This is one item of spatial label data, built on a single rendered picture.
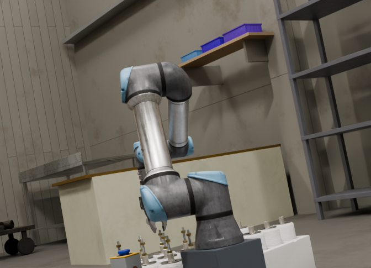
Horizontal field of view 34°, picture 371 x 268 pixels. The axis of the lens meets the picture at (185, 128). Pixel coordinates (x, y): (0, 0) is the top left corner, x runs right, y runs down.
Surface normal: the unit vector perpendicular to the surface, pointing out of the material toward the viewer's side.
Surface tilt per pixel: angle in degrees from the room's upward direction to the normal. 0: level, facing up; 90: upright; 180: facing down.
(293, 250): 90
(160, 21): 90
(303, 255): 90
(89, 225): 90
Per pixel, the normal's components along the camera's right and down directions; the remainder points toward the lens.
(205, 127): -0.80, 0.10
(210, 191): 0.14, -0.11
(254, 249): 0.57, -0.18
